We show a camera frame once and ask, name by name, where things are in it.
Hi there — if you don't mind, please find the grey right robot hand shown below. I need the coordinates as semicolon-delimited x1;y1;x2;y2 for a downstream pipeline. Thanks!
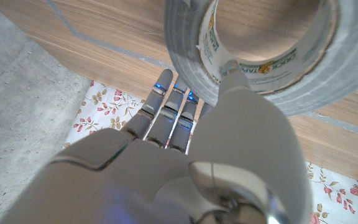
0;60;313;224

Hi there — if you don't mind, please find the grey duct tape roll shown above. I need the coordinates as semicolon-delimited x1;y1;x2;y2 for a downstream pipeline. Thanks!
163;0;358;118

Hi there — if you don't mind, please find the floral backdrop cloth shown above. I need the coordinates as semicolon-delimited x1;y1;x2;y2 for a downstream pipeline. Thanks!
63;80;358;224

